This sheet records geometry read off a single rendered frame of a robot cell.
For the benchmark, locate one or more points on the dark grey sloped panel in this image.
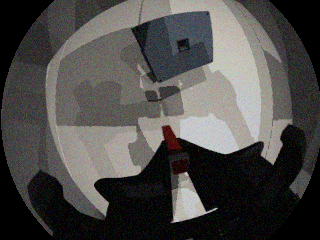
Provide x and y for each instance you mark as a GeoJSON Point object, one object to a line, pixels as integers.
{"type": "Point", "coordinates": [176, 44]}

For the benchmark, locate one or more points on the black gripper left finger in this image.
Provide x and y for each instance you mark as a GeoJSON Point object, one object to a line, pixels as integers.
{"type": "Point", "coordinates": [153, 184]}

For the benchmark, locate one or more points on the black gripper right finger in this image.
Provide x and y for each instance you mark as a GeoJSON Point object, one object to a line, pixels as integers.
{"type": "Point", "coordinates": [210, 171]}

